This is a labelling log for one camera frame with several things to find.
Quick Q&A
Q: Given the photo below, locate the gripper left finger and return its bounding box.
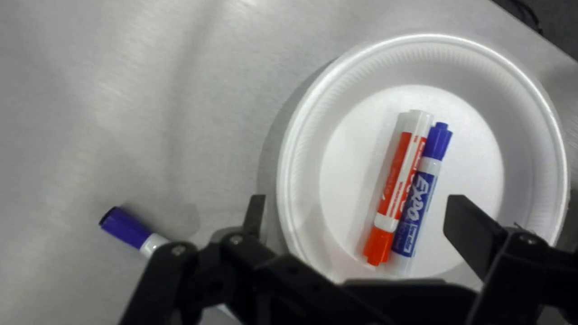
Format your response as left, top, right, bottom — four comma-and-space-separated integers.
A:
118, 195, 393, 325

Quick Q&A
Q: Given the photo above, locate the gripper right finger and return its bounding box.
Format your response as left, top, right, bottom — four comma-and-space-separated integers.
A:
443, 195, 578, 325

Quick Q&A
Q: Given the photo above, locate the white foam plate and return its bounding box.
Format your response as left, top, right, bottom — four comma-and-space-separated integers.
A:
276, 33, 569, 284

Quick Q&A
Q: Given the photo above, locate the blue marker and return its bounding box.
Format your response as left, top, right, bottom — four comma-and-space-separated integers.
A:
391, 122, 453, 276

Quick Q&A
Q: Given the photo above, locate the orange marker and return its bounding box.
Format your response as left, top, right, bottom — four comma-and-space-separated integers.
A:
363, 110, 434, 266

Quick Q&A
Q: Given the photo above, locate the purple marker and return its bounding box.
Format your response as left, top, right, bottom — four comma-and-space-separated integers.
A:
99, 207, 170, 258

